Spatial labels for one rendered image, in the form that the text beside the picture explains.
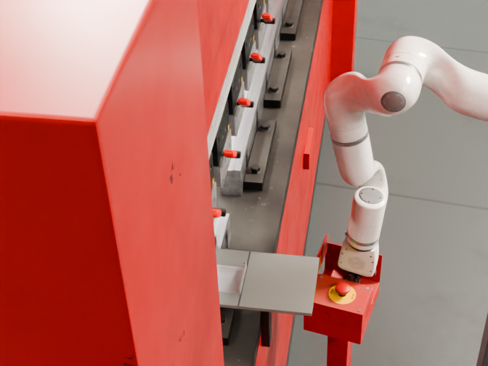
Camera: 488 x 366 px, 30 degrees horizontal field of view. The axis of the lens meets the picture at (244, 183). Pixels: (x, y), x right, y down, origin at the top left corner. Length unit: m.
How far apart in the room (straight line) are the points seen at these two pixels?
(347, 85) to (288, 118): 0.80
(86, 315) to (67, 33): 0.18
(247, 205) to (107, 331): 1.95
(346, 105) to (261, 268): 0.44
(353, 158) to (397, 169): 1.87
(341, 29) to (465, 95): 2.25
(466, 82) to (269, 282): 0.64
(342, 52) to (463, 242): 1.11
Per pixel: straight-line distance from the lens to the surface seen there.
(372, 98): 2.00
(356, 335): 2.46
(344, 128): 2.14
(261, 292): 2.15
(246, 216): 2.52
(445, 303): 3.51
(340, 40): 4.27
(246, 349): 2.20
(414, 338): 3.39
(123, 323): 0.60
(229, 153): 2.03
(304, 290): 2.15
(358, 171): 2.22
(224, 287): 2.16
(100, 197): 0.52
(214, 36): 1.95
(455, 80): 2.05
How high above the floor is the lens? 2.59
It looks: 41 degrees down
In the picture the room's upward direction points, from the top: 2 degrees counter-clockwise
